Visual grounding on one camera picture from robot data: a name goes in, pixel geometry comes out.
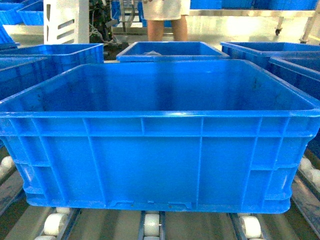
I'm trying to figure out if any large blue plastic crate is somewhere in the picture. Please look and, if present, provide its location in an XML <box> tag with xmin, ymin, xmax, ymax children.
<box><xmin>0</xmin><ymin>60</ymin><xmax>320</xmax><ymax>214</ymax></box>

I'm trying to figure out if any blue crate far left shelf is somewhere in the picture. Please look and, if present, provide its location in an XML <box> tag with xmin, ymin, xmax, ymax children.
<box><xmin>17</xmin><ymin>0</ymin><xmax>44</xmax><ymax>26</ymax></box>

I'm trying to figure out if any blue crate behind centre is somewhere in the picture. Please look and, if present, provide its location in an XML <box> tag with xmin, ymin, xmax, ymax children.
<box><xmin>116</xmin><ymin>41</ymin><xmax>231</xmax><ymax>62</ymax></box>

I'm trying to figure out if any white roller wheel centre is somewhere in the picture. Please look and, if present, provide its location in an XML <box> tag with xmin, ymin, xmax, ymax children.
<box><xmin>144</xmin><ymin>213</ymin><xmax>160</xmax><ymax>237</ymax></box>

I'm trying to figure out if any white roller wheel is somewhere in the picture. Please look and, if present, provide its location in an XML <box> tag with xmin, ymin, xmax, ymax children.
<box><xmin>239</xmin><ymin>215</ymin><xmax>262</xmax><ymax>239</ymax></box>
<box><xmin>43</xmin><ymin>212</ymin><xmax>68</xmax><ymax>236</ymax></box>
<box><xmin>144</xmin><ymin>213</ymin><xmax>160</xmax><ymax>237</ymax></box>

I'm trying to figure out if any standing person in shorts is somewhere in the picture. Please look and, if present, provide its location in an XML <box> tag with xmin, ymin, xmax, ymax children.
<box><xmin>142</xmin><ymin>0</ymin><xmax>191</xmax><ymax>42</ymax></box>

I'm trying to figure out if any white roller wheel right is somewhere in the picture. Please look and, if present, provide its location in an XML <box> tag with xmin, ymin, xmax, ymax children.
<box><xmin>239</xmin><ymin>215</ymin><xmax>262</xmax><ymax>239</ymax></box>

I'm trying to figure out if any blue crate left neighbour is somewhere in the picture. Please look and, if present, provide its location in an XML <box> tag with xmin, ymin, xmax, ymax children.
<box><xmin>0</xmin><ymin>42</ymin><xmax>105</xmax><ymax>101</ymax></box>

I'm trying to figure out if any blue crate neighbour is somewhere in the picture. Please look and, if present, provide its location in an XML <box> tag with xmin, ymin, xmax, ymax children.
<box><xmin>0</xmin><ymin>42</ymin><xmax>105</xmax><ymax>101</ymax></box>
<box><xmin>220</xmin><ymin>42</ymin><xmax>320</xmax><ymax>99</ymax></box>

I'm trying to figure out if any blue crate right neighbour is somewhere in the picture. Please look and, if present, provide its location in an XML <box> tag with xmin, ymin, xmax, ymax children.
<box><xmin>220</xmin><ymin>42</ymin><xmax>320</xmax><ymax>99</ymax></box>

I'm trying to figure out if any white roller wheel left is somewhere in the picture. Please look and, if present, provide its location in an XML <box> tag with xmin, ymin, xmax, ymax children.
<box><xmin>43</xmin><ymin>212</ymin><xmax>68</xmax><ymax>236</ymax></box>

